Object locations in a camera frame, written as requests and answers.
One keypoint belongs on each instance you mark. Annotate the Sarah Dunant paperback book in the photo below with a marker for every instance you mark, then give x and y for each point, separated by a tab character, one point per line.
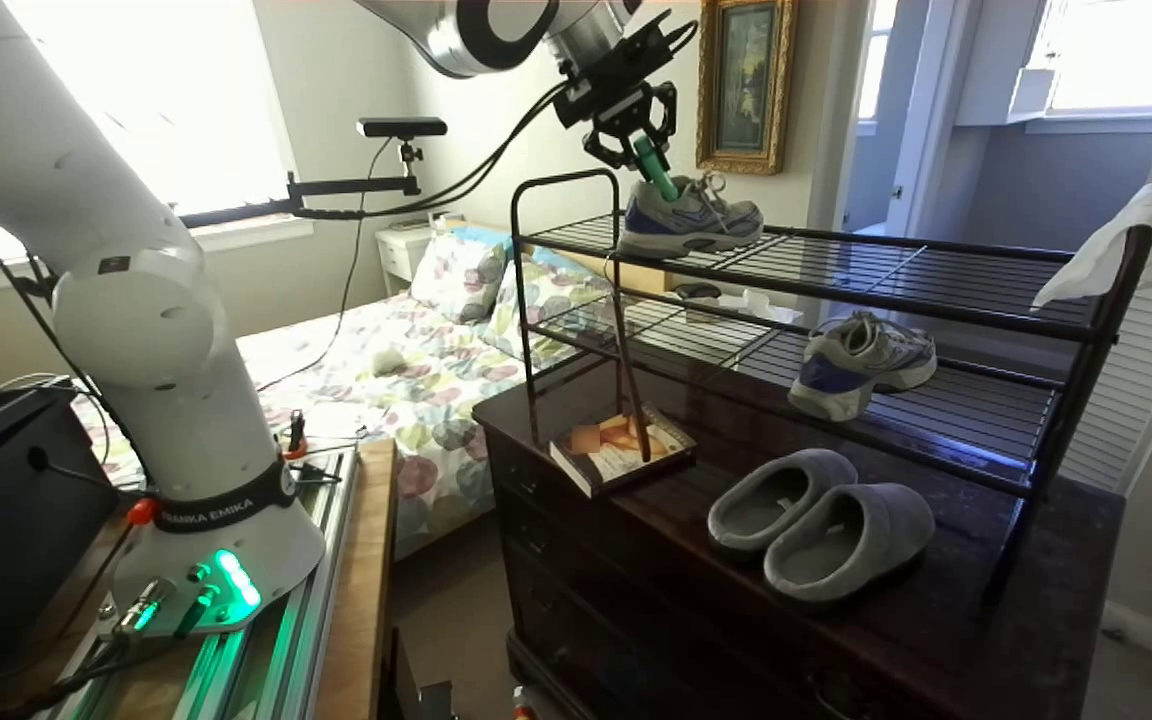
620	448

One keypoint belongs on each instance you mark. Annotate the black equipment box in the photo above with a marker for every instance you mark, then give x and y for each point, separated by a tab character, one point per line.
11	522

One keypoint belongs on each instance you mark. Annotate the aluminium mounting rail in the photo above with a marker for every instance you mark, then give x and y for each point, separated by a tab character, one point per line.
258	655

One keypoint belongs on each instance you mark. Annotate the black metal shoe rack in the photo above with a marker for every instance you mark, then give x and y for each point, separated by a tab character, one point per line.
869	283

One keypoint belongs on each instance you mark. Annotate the bed with floral bedding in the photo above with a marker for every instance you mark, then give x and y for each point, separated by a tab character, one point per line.
377	385

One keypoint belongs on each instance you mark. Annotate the floral pillow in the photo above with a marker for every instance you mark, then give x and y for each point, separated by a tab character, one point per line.
456	274

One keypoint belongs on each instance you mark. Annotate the gold framed painting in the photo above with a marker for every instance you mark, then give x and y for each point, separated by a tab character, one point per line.
744	83

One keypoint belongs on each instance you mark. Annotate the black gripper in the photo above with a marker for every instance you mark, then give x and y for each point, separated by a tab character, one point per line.
616	72

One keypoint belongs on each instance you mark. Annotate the grey slipper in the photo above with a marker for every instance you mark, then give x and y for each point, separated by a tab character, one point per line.
856	541
776	502

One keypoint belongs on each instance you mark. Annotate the white cloth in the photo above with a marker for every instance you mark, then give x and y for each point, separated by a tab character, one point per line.
1097	255

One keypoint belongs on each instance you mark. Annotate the white blue sneaker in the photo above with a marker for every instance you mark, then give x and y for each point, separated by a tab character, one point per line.
691	220
856	361

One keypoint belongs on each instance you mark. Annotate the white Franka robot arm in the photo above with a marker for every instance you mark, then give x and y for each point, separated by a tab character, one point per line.
121	305

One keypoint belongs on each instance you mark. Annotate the black stereo camera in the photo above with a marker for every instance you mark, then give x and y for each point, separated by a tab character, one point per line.
401	130

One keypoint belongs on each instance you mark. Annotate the white nightstand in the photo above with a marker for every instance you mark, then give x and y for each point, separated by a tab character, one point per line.
401	255

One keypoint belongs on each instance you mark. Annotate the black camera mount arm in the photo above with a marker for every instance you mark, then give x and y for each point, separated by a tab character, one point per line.
337	184

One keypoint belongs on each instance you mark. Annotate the dark wooden dresser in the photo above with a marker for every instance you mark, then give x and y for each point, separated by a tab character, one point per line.
683	615

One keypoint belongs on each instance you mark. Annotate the light wooden table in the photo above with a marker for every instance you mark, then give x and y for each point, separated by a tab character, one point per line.
363	585

